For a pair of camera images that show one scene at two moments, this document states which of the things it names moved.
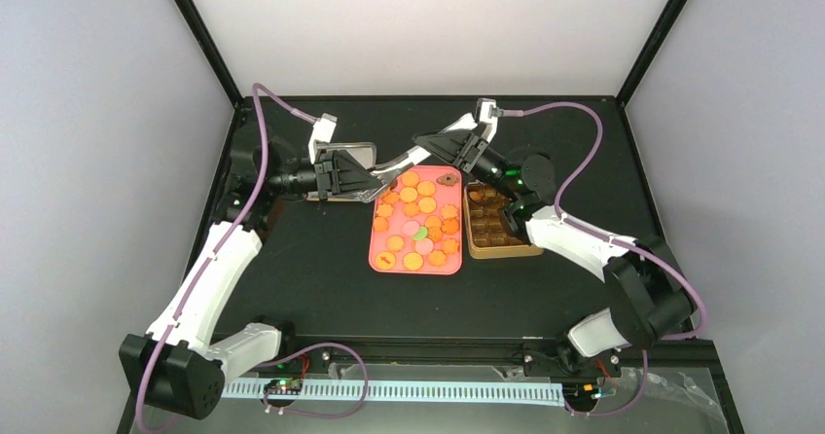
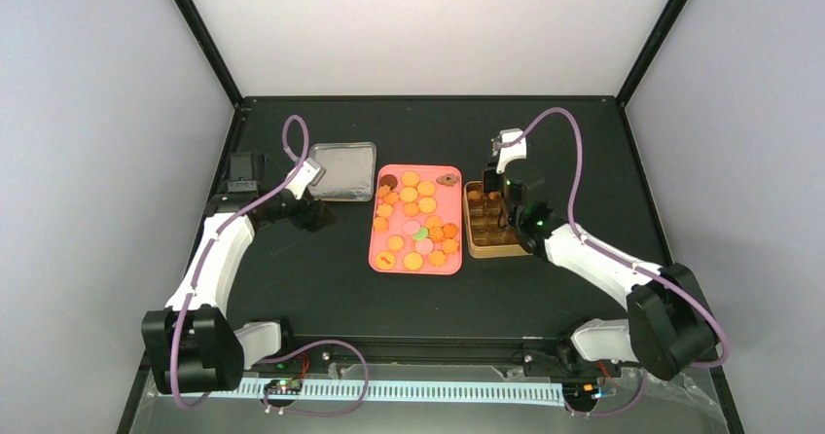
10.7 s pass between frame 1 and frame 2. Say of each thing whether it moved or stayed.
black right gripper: moved
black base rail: stayed
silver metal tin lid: stayed
